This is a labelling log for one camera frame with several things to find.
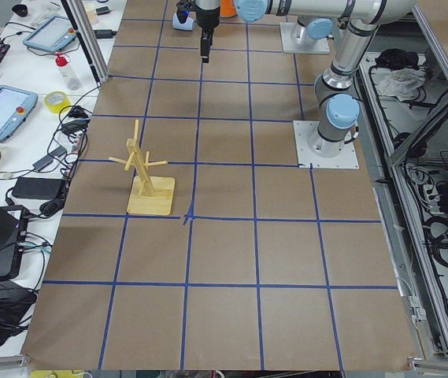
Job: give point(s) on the orange cylindrical can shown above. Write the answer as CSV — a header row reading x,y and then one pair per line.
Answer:
x,y
227,9

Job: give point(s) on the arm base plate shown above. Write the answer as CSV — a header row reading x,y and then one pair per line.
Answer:
x,y
313,152
295,40

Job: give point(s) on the white and black cloth pile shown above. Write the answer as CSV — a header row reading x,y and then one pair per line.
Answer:
x,y
405,77

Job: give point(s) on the yellow tape roll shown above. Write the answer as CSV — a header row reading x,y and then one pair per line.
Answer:
x,y
57,102

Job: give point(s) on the teach pendant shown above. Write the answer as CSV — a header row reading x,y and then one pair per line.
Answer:
x,y
55,34
15,105

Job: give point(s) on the lower teach pendant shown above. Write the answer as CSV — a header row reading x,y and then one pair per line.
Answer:
x,y
15,105

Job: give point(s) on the light blue plastic cup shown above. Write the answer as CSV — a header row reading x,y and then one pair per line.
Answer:
x,y
181,21

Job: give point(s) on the black power adapter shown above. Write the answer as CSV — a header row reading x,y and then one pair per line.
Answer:
x,y
37,188

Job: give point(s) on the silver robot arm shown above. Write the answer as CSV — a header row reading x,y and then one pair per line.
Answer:
x,y
309,32
338,110

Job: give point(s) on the white squeeze bottle red cap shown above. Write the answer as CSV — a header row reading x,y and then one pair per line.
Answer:
x,y
71,80

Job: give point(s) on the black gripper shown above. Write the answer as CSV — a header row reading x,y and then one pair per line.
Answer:
x,y
207,18

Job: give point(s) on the upper teach pendant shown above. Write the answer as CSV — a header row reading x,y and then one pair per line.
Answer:
x,y
55,34

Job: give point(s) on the wooden cup rack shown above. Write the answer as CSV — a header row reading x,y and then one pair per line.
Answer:
x,y
149,195

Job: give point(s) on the aluminium frame post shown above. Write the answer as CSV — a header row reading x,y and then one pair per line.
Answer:
x,y
79,20

